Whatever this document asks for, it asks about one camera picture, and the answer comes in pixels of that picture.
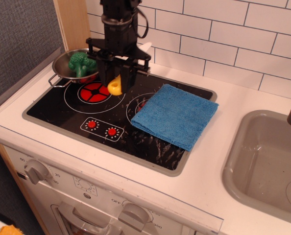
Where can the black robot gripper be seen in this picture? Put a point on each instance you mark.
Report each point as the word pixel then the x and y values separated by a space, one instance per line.
pixel 119 49

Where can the yellow handled toy knife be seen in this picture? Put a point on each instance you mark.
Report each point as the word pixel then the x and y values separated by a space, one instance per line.
pixel 114 87

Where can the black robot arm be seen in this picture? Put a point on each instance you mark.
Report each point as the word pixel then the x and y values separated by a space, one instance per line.
pixel 121 9

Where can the blue folded cloth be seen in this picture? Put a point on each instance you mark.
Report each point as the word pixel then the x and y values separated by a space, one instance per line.
pixel 175 116

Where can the green toy broccoli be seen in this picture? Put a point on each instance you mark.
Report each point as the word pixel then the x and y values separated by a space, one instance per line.
pixel 82 65

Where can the black toy stovetop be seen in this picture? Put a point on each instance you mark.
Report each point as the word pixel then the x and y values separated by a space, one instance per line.
pixel 68 110

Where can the small steel pot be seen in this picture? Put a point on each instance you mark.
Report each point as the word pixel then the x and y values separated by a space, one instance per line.
pixel 61 69

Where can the left red stove knob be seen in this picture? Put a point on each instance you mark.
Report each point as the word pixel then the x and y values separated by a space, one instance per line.
pixel 92 124

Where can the red stove knob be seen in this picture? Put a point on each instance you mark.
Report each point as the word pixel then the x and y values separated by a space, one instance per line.
pixel 112 132
pixel 92 124

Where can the right red stove knob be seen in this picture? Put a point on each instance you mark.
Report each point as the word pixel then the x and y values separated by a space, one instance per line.
pixel 112 132

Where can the grey timer dial knob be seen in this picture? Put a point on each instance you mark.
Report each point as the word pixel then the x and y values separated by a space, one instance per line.
pixel 36 171

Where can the grey oven temperature knob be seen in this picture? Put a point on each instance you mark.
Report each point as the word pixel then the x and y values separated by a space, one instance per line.
pixel 134 216

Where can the grey toy sink basin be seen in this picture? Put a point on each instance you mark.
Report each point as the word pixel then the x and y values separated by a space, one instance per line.
pixel 257 172

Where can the orange object at corner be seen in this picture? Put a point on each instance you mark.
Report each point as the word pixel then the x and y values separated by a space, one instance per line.
pixel 10 230

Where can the grey oven door handle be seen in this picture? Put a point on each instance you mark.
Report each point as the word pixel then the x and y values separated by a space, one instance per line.
pixel 90 222

